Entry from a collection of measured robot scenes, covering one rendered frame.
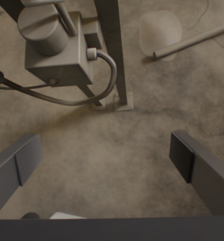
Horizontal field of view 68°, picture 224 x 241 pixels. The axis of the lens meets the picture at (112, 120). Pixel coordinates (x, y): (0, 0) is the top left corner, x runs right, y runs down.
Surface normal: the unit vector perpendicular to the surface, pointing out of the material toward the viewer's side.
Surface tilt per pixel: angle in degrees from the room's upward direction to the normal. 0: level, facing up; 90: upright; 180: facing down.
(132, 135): 0
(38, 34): 0
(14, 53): 0
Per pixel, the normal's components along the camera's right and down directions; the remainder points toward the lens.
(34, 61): -0.11, -0.12
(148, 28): -0.34, -0.12
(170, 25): 0.09, -0.21
